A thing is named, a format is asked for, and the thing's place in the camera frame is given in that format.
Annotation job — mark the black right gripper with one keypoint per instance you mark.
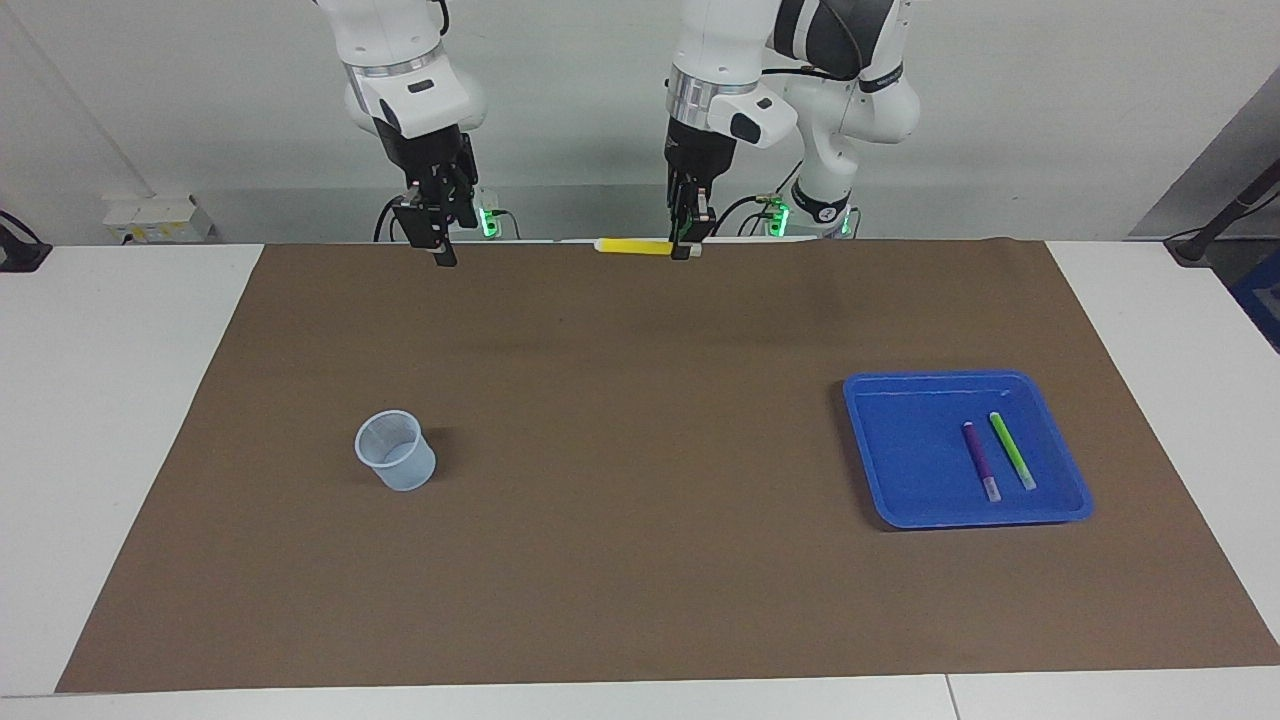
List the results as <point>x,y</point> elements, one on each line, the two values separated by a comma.
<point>430,160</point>

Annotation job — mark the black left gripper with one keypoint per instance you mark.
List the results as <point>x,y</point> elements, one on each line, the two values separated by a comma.
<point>700,155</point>

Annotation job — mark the yellow marker pen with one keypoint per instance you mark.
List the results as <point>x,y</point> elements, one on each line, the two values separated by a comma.
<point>635,247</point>

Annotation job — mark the purple marker pen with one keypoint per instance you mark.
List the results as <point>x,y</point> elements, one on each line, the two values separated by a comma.
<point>980,460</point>

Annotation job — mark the green marker pen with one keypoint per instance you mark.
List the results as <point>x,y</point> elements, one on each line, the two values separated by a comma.
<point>1012,450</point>

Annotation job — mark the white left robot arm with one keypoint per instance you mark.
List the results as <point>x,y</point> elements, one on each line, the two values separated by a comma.
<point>850,100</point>

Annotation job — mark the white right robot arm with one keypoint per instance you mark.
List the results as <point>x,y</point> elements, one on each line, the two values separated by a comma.
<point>400,60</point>

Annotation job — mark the translucent plastic cup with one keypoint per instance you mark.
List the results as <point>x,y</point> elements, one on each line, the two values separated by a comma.
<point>400,465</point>

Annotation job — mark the white power strip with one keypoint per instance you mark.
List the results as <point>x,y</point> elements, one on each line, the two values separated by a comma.
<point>150,220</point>

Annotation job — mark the blue plastic tray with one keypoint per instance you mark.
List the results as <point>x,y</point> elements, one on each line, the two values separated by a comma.
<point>920,470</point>

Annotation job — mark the brown table mat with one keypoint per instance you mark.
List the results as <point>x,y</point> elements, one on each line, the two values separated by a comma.
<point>640,560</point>

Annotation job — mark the black stand pole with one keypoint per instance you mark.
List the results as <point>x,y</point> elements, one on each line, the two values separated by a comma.
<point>1225,215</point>

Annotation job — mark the blue storage box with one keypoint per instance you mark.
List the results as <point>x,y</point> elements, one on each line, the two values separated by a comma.
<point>1262,300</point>

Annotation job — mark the black clamp mount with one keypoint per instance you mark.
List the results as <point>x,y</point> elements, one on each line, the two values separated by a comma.
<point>20,255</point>

